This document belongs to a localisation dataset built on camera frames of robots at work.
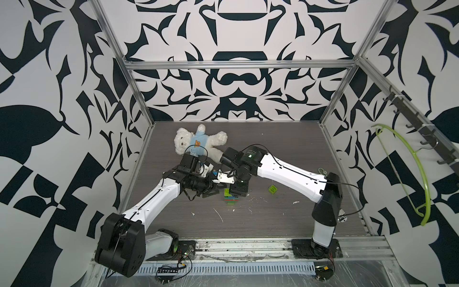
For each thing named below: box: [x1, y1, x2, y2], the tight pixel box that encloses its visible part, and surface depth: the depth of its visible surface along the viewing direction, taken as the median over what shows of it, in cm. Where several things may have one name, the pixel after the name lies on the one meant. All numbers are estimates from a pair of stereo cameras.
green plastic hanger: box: [371, 124, 439, 227], surface depth 61 cm
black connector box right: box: [314, 261, 334, 281], surface depth 73 cm
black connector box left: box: [157, 265, 179, 274], surface depth 74 cm
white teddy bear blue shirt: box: [173, 123, 228, 164], surface depth 101 cm
